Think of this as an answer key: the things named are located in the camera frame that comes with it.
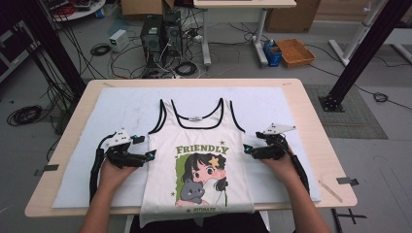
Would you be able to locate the black metal frame post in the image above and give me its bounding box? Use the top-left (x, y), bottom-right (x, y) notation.
top-left (6, 0), bottom-right (87, 98)
top-left (318, 0), bottom-right (412, 113)

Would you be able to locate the brown cardboard box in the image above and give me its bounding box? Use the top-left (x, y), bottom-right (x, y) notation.
top-left (120, 0), bottom-right (175, 17)
top-left (265, 0), bottom-right (323, 34)

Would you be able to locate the round white table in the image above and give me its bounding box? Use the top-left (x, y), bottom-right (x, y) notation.
top-left (48, 0), bottom-right (107, 22)

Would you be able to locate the blue box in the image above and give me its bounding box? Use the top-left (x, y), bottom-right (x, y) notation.
top-left (262, 39), bottom-right (283, 68)

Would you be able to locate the black computer tower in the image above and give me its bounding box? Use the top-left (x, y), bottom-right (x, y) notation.
top-left (162, 11), bottom-right (184, 64)
top-left (140, 15), bottom-right (163, 67)

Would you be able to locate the white metal stand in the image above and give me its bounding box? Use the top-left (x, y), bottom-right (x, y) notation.
top-left (328, 0), bottom-right (388, 67)

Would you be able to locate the person's right hand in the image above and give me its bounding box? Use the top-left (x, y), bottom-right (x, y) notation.
top-left (260, 147), bottom-right (297, 185)

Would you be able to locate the black tape strip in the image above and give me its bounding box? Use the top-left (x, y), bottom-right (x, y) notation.
top-left (335, 176), bottom-right (360, 187)
top-left (34, 163), bottom-right (60, 177)

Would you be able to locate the orange woven basket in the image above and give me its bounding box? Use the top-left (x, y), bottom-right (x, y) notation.
top-left (275, 38), bottom-right (317, 69)

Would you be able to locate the black sleeved right gripper cable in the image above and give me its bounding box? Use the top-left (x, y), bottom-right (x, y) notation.
top-left (283, 140), bottom-right (311, 195)

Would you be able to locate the black tape cross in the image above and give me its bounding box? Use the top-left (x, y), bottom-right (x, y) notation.
top-left (331, 208), bottom-right (368, 233)

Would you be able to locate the grey floor mat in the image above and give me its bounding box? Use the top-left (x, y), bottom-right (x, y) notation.
top-left (303, 83), bottom-right (389, 141)

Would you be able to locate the thin wooden stick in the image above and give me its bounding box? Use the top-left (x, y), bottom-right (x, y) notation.
top-left (318, 180), bottom-right (344, 204)

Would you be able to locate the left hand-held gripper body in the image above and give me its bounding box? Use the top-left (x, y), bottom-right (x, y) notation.
top-left (100, 128), bottom-right (148, 169)

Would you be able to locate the white table mat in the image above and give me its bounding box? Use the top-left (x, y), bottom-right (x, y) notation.
top-left (52, 86), bottom-right (323, 209)

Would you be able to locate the white-legged wooden desk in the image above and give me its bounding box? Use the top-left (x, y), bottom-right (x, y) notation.
top-left (192, 0), bottom-right (297, 68)

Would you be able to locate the small white box device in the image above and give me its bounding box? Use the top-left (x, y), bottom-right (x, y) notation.
top-left (109, 29), bottom-right (130, 53)

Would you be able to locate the person's dark clothing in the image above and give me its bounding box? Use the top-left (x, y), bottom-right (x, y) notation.
top-left (129, 211), bottom-right (270, 233)

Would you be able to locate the white printed tank top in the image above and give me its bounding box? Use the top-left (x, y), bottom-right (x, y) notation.
top-left (139, 97), bottom-right (256, 228)

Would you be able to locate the person's left hand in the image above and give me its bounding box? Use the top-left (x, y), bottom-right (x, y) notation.
top-left (98, 158), bottom-right (139, 195)

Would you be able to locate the coiled black cable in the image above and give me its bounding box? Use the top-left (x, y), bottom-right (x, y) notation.
top-left (174, 61), bottom-right (198, 78)
top-left (6, 105), bottom-right (44, 127)
top-left (89, 43), bottom-right (112, 57)
top-left (372, 91), bottom-right (390, 104)

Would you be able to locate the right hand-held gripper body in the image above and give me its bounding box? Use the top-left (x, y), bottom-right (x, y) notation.
top-left (252, 123), bottom-right (296, 160)

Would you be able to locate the black sleeved gripper cable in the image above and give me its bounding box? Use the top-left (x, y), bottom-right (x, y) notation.
top-left (283, 140), bottom-right (311, 195)
top-left (88, 135), bottom-right (113, 206)

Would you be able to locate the black sleeved left gripper cable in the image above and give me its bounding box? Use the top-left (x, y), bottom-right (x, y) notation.
top-left (88, 135), bottom-right (113, 206)

